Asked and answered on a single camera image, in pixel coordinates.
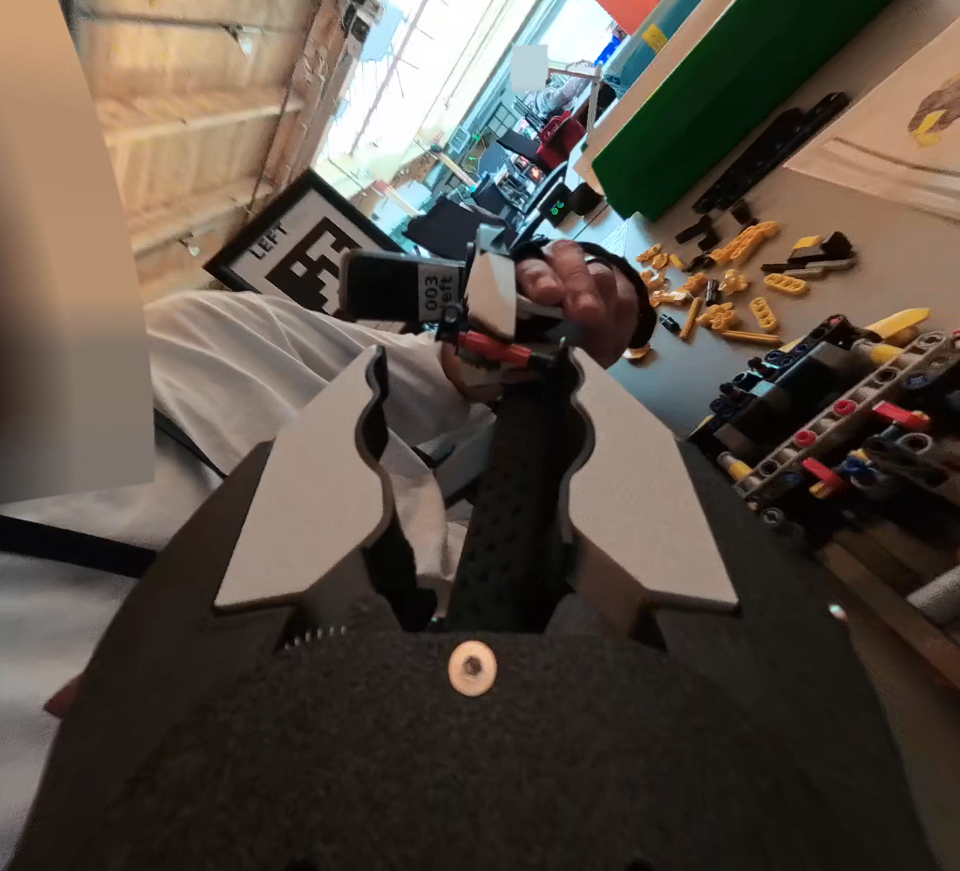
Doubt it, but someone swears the black office chair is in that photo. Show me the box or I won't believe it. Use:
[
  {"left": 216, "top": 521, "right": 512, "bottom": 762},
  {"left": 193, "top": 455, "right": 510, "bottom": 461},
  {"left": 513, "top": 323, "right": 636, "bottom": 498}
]
[{"left": 403, "top": 198, "right": 519, "bottom": 259}]

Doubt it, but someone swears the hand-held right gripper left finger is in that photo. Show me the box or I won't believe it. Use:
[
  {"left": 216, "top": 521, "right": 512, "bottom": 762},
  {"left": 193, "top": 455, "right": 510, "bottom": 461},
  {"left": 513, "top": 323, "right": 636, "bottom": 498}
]
[{"left": 213, "top": 344, "right": 396, "bottom": 611}]

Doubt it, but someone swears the red lego axle pin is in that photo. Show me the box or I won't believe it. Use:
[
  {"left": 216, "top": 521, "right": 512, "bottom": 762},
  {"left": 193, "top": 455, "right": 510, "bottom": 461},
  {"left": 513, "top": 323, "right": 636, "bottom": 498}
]
[{"left": 457, "top": 329, "right": 532, "bottom": 364}]

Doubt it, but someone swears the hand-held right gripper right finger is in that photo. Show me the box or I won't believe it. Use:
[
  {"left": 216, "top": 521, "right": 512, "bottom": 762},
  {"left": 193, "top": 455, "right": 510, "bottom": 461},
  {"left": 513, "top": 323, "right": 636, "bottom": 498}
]
[{"left": 558, "top": 346, "right": 741, "bottom": 634}]

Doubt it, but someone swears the teal padded package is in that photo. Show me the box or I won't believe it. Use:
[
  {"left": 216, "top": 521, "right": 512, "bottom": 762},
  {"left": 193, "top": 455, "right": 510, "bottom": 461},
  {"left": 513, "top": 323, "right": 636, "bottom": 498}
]
[{"left": 602, "top": 0, "right": 781, "bottom": 91}]

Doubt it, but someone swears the lego car chassis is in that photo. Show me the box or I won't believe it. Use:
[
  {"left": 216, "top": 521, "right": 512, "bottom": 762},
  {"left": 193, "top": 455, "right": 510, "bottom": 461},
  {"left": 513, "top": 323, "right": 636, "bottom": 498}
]
[{"left": 688, "top": 308, "right": 960, "bottom": 632}]

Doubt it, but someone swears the ceiling mounted device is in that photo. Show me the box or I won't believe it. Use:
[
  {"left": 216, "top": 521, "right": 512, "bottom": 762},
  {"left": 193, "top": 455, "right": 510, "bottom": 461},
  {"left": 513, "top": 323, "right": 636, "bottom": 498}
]
[{"left": 339, "top": 0, "right": 389, "bottom": 56}]

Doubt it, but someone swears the green plastic bin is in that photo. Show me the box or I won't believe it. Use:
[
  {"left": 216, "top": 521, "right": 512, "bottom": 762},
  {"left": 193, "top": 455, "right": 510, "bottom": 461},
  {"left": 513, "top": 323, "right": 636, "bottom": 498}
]
[{"left": 591, "top": 0, "right": 924, "bottom": 223}]

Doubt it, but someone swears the black lego frame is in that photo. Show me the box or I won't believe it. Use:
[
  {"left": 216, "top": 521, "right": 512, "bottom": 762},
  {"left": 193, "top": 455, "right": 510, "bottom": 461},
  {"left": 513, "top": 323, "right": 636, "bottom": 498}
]
[
  {"left": 716, "top": 91, "right": 854, "bottom": 206},
  {"left": 691, "top": 107, "right": 807, "bottom": 214}
]

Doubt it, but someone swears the lego instruction booklet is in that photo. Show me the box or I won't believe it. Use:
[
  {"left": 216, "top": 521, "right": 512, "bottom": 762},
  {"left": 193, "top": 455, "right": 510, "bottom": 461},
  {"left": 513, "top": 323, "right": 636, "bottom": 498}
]
[{"left": 782, "top": 16, "right": 960, "bottom": 221}]

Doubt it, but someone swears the person's left hand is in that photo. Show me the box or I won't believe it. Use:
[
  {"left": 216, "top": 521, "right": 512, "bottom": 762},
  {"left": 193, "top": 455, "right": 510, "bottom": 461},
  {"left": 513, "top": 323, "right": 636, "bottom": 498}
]
[{"left": 513, "top": 239, "right": 652, "bottom": 370}]

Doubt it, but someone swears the black lanyard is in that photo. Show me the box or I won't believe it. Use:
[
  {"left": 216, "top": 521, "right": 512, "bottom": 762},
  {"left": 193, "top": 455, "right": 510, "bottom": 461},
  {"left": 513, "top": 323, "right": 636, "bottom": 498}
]
[{"left": 0, "top": 409, "right": 228, "bottom": 581}]

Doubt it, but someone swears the person's light clothing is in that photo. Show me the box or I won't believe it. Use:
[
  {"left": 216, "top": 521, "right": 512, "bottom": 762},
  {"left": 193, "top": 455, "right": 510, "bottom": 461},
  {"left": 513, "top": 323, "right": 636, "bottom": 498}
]
[{"left": 0, "top": 288, "right": 498, "bottom": 850}]

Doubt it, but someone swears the pile of yellow black lego pieces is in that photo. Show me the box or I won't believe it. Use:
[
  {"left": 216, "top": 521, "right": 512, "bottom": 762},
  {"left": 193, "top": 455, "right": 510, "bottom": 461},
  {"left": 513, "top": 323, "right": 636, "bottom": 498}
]
[{"left": 633, "top": 199, "right": 858, "bottom": 364}]

